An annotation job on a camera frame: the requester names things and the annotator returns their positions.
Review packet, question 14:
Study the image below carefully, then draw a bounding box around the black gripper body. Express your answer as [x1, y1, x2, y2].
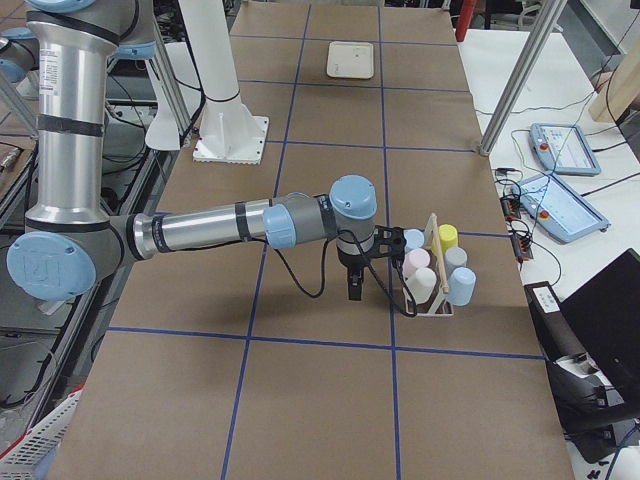
[336, 234, 366, 273]

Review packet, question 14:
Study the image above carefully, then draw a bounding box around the pink plastic cup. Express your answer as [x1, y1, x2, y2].
[402, 248, 431, 279]

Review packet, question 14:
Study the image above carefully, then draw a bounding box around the light blue plastic cup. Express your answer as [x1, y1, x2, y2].
[403, 229, 425, 253]

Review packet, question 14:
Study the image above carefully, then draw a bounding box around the pale green plastic cup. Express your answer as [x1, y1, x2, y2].
[406, 267, 437, 304]

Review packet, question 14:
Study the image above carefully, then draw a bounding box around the yellow plastic cup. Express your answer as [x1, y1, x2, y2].
[438, 224, 459, 252]

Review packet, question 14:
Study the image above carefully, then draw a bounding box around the grey plastic cup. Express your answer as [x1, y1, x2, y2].
[444, 246, 468, 276]

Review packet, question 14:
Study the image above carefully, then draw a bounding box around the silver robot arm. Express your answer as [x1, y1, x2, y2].
[6, 1, 377, 301]

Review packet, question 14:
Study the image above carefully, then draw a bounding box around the far orange usb hub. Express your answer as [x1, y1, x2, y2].
[499, 195, 521, 221]

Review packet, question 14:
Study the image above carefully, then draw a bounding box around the orange usb hub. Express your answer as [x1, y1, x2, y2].
[509, 230, 534, 264]
[499, 195, 521, 221]

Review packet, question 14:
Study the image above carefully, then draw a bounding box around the near orange usb hub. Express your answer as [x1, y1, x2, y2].
[509, 230, 534, 264]

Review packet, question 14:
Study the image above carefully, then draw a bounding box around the cream plastic tray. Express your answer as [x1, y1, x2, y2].
[326, 41, 374, 80]

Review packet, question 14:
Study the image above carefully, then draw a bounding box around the near blue teach pendant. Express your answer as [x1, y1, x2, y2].
[515, 172, 610, 244]

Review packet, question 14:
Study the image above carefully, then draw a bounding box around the blue teach pendant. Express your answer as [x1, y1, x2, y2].
[515, 172, 610, 244]
[530, 123, 601, 177]

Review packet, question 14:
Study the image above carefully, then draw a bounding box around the far blue teach pendant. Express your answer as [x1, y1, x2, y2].
[530, 123, 601, 177]

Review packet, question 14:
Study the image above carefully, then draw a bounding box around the red cylinder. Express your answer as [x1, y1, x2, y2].
[455, 0, 477, 42]

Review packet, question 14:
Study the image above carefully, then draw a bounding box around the white perforated basket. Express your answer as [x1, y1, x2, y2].
[1, 384, 84, 479]

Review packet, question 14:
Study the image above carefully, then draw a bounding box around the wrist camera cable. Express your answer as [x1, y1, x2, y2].
[272, 232, 416, 316]

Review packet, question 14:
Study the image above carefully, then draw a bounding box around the white wire cup rack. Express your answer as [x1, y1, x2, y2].
[401, 213, 453, 317]

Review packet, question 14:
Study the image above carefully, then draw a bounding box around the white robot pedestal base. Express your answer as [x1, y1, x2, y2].
[179, 0, 269, 164]

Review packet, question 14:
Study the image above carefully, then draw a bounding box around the aluminium frame post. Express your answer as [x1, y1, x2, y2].
[479, 0, 568, 156]

